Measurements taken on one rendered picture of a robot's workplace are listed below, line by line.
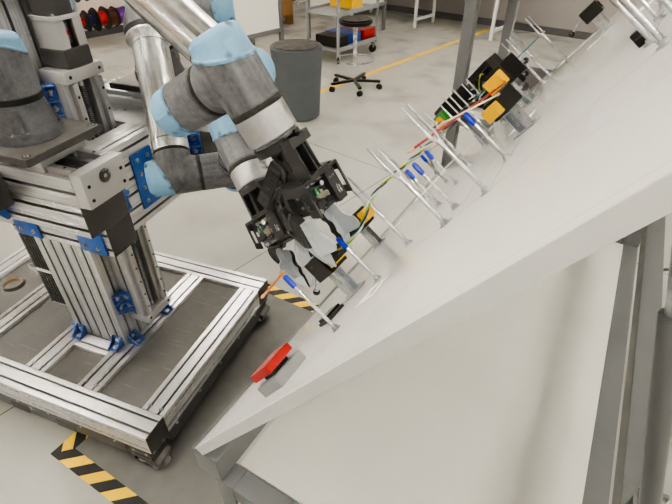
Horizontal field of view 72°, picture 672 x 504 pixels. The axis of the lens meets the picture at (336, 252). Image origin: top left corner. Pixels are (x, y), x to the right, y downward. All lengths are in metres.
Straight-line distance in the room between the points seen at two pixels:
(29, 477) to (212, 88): 1.70
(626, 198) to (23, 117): 1.19
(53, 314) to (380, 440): 1.69
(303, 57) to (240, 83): 3.59
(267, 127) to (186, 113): 0.12
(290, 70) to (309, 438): 3.61
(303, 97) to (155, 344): 2.87
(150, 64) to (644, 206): 0.97
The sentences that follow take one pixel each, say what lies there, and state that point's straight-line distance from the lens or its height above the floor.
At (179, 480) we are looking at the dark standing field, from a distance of 1.88.
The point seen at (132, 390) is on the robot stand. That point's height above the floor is 0.21.
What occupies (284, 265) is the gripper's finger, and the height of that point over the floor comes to 1.07.
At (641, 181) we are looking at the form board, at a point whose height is 1.49.
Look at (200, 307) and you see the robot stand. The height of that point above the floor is 0.21.
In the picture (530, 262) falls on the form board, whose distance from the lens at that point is 0.30.
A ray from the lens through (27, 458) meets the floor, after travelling 2.15.
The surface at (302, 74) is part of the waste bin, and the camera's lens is 4.24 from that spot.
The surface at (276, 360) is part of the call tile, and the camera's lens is 0.62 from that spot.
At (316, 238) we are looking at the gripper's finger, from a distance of 0.69.
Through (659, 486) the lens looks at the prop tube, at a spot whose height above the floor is 1.09.
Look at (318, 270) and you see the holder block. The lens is 0.77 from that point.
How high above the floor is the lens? 1.61
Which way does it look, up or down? 37 degrees down
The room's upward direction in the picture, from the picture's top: straight up
